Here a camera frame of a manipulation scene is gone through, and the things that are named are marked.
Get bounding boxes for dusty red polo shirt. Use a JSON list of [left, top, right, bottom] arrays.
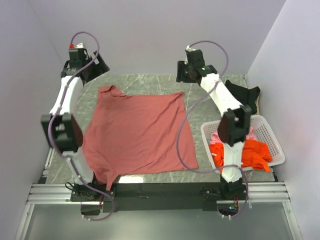
[[82, 85, 198, 190]]

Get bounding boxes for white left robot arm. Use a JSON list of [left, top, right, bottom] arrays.
[[40, 43, 110, 201]]

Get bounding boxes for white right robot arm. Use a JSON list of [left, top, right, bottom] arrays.
[[176, 45, 252, 200]]

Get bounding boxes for black folded t shirt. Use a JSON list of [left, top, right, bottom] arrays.
[[225, 80, 250, 107]]

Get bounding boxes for beige folded t shirt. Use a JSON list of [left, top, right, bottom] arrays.
[[247, 86, 261, 115]]

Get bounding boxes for pink t shirt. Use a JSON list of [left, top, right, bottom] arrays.
[[210, 126, 257, 144]]

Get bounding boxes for white plastic laundry basket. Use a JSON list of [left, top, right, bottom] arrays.
[[200, 115, 285, 171]]

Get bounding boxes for orange t shirt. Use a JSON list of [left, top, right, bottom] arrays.
[[209, 139, 273, 172]]

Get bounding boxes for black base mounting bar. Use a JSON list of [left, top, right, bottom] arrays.
[[70, 182, 247, 216]]

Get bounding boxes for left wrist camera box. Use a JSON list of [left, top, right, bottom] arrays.
[[68, 42, 88, 61]]

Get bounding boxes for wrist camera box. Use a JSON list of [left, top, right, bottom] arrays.
[[184, 45, 205, 68], [68, 42, 88, 61]]

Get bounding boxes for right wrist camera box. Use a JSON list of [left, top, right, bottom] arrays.
[[184, 45, 205, 68]]

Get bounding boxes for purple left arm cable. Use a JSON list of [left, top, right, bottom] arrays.
[[48, 31, 117, 222]]

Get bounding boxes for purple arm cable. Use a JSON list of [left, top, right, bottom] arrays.
[[176, 40, 250, 221], [48, 31, 117, 222]]

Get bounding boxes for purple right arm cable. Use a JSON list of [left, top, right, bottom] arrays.
[[176, 40, 250, 221]]

